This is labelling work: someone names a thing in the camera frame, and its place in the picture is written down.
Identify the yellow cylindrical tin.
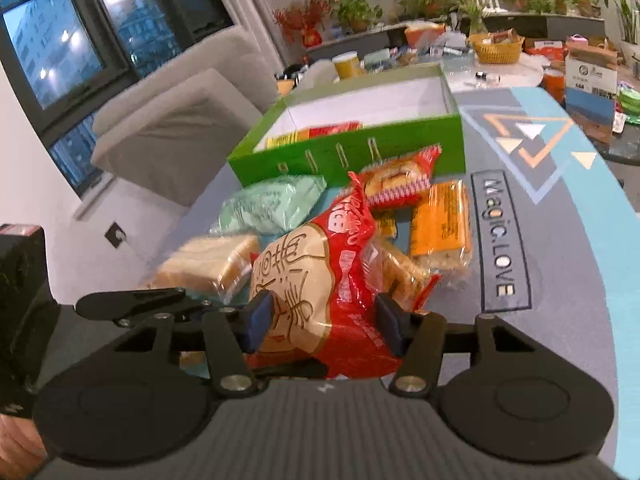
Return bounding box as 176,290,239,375
332,51,362,80

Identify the white blue carton box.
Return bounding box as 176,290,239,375
565,41,617,145

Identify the white round table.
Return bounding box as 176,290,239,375
299,49,546,94

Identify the orange tissue box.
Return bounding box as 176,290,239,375
405,22,446,49

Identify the tall leafy potted plant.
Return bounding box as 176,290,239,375
597,0,639,44

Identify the red flower arrangement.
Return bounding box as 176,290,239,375
272,0,332,49

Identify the green snack packet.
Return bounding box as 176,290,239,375
209,176,326,235

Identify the yellow snack packet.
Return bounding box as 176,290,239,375
265,122,362,150

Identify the clear biscuit packet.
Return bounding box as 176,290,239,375
361,236,439,312

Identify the small red bread packet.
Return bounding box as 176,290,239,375
358,144,442,210

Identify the grey sofa armchair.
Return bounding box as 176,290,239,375
92,26,279,206

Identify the orange cup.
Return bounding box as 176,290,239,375
542,67,565,104

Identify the large red pastry bag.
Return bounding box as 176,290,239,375
247,178,399,378

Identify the yellow woven basket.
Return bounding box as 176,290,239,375
468,34,525,65

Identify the orange cracker packet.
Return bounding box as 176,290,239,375
409,180,473,283

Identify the clear bag sliced bread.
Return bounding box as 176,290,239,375
148,234,260,304

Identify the green cardboard box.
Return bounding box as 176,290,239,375
228,63,466,186

